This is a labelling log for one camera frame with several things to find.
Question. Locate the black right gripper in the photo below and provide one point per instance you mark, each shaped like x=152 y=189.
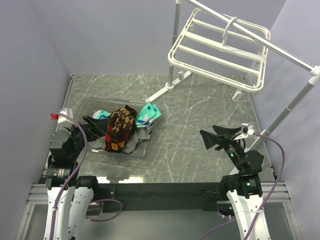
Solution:
x=210 y=139

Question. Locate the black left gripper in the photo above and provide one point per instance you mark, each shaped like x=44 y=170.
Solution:
x=95 y=128

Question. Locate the teal patterned sock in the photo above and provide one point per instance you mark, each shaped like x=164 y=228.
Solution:
x=148 y=114
x=101 y=114

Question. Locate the white clip sock hanger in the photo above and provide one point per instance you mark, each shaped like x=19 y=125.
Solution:
x=215 y=50

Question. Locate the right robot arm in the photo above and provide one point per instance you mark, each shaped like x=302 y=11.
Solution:
x=243 y=189

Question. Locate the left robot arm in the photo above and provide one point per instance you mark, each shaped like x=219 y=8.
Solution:
x=69 y=195

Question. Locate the red black argyle sock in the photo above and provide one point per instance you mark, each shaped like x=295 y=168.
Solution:
x=115 y=141

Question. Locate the clear plastic bin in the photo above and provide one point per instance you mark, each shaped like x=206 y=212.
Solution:
x=92 y=104

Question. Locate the brown argyle sock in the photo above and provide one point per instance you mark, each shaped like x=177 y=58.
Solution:
x=123 y=119

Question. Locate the grey sock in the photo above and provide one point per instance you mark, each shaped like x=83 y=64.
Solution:
x=141 y=134

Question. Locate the silver drying rack stand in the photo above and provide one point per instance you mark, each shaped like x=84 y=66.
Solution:
x=260 y=35

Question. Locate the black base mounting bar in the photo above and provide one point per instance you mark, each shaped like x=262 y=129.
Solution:
x=205 y=196

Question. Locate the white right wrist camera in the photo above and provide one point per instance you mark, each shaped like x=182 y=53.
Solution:
x=246 y=130

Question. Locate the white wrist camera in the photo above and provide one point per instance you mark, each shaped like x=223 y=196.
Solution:
x=64 y=119
x=246 y=130

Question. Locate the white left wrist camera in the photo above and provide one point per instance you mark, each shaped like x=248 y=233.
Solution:
x=64 y=119

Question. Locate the aluminium extrusion rail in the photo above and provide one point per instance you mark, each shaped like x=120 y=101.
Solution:
x=38 y=193

